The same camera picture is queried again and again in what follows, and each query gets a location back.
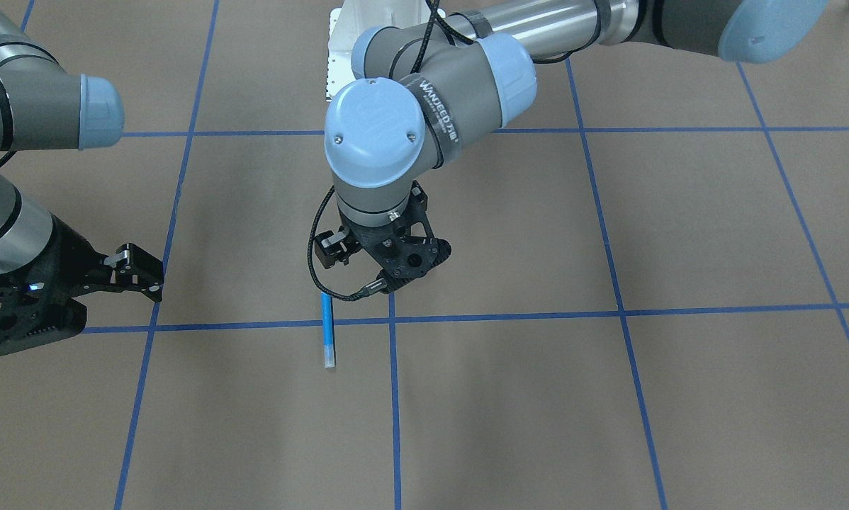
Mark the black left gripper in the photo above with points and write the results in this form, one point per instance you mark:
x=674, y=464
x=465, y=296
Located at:
x=332, y=248

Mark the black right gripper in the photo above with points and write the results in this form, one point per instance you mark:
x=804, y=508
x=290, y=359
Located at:
x=72, y=259

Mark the blue marker pen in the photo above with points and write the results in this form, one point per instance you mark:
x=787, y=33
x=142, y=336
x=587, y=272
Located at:
x=328, y=333

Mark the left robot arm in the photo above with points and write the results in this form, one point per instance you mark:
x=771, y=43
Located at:
x=420, y=95

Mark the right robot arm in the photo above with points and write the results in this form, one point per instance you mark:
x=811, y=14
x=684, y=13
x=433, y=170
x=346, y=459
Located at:
x=44, y=107

